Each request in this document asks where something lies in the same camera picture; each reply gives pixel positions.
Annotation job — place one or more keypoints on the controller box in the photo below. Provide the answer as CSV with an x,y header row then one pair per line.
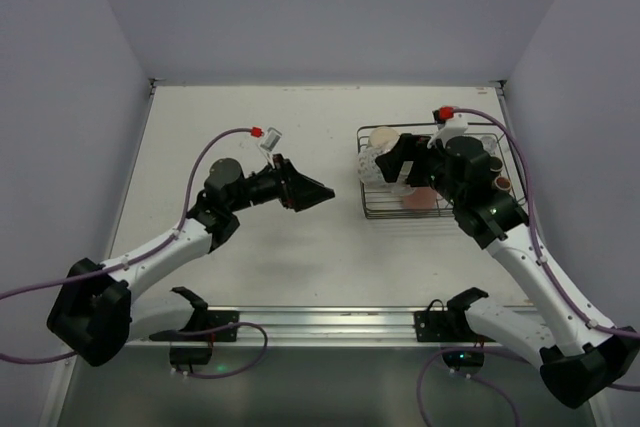
x,y
466,363
188,358

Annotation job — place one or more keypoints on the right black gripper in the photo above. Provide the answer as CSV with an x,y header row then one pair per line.
x,y
413,157

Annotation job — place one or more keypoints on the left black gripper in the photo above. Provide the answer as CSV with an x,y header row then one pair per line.
x,y
288,183

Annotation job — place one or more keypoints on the beige patterned mug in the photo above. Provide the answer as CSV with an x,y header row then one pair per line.
x,y
381,136

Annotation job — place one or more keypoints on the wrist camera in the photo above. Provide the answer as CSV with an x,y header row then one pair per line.
x,y
450,123
270,139

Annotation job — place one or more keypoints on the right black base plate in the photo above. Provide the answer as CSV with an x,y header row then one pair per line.
x,y
442,326

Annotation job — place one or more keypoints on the dark brown mug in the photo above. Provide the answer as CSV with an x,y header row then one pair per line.
x,y
496,165

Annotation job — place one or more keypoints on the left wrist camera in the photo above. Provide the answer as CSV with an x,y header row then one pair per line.
x,y
270,139

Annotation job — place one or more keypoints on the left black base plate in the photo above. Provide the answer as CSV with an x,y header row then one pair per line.
x,y
224,324

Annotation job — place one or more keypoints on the white floral mug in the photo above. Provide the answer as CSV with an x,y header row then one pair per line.
x,y
370,174

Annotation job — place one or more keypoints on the left controller box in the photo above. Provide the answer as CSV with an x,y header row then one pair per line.
x,y
188,358

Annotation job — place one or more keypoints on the clear glass cup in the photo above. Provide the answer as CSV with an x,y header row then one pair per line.
x,y
489,144

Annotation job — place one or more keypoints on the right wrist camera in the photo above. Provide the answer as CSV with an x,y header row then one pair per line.
x,y
450,123

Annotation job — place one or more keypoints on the tan patterned mug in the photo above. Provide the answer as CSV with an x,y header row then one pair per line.
x,y
502,184

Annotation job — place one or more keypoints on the aluminium mounting rail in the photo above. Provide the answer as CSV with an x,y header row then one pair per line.
x,y
173,321

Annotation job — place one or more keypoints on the right controller box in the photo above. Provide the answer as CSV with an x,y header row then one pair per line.
x,y
466,363

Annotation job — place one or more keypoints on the pink plastic cup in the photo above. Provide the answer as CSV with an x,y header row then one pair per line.
x,y
422,198

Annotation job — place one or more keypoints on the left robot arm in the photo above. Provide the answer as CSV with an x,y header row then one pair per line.
x,y
93,312

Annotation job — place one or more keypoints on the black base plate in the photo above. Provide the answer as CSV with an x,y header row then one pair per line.
x,y
224,324
442,326

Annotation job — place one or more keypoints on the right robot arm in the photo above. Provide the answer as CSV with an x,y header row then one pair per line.
x,y
577,350

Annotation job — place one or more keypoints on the wire dish rack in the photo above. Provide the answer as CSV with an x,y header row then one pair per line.
x,y
379,202

